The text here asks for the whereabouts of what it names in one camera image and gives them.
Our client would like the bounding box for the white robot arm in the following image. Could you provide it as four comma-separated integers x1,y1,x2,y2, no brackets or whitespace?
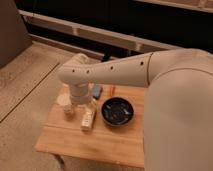
58,48,213,171

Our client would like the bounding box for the orange red pen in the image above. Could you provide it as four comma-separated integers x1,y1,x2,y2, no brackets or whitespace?
110,85,115,95

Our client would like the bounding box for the blue sponge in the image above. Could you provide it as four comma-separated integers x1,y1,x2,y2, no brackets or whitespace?
92,84,102,99

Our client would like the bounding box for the black bowl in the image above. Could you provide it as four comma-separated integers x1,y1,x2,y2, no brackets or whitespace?
101,97,134,126

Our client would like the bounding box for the white lying bottle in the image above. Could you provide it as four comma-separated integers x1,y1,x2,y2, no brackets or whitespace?
81,108,96,131

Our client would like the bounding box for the wooden side table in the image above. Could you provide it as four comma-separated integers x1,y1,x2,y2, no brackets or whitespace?
35,86,146,168

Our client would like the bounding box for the clear plastic cup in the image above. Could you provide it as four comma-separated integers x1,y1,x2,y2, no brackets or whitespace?
56,93,74,116

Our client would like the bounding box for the grey cabinet corner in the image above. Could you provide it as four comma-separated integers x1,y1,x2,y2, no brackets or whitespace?
0,0,32,68

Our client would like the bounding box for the white wall railing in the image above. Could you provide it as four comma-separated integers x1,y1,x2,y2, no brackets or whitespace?
19,10,179,53

